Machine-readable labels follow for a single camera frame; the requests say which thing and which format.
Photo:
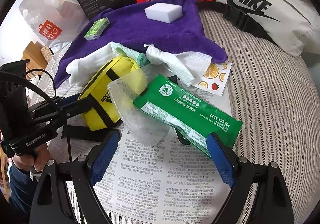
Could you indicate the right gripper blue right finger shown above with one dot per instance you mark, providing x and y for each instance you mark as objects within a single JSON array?
[{"x": 221, "y": 161}]

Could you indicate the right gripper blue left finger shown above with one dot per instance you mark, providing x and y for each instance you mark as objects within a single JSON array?
[{"x": 101, "y": 155}]

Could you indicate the green snack packet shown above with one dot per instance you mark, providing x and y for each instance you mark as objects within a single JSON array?
[{"x": 194, "y": 118}]

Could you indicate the yellow Adidas pouch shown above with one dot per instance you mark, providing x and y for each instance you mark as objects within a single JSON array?
[{"x": 103, "y": 113}]

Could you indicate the white knotted cloth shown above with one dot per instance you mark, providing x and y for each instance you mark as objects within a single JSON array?
[{"x": 187, "y": 66}]

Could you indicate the green tissue pack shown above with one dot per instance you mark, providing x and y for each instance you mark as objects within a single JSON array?
[{"x": 97, "y": 29}]

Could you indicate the person's left hand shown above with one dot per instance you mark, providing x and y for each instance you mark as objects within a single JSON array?
[{"x": 26, "y": 162}]

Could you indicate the newspaper sheet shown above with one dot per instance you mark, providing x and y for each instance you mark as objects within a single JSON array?
[{"x": 168, "y": 183}]

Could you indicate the translucent plastic bag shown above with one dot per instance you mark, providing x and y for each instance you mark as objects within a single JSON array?
[{"x": 123, "y": 91}]

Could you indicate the wooden side table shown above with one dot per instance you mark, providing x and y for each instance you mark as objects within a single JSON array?
[{"x": 38, "y": 56}]

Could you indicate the white glove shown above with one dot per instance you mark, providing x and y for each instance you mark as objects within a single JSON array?
[{"x": 81, "y": 70}]

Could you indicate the fruit pattern sachet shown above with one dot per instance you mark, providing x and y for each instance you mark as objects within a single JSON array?
[{"x": 215, "y": 78}]

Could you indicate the striped cushion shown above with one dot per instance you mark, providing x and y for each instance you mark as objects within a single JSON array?
[{"x": 273, "y": 94}]

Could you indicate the white Miniso plastic bag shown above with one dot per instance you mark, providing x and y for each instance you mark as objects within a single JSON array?
[{"x": 55, "y": 22}]

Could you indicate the mint green cloth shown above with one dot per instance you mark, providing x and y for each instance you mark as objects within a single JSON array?
[{"x": 139, "y": 58}]

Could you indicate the purple towel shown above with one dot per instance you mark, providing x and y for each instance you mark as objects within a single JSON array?
[{"x": 130, "y": 27}]

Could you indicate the white sponge block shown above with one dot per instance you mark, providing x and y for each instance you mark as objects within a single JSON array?
[{"x": 164, "y": 12}]

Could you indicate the white Nike waist bag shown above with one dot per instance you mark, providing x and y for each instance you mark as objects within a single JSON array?
[{"x": 292, "y": 24}]

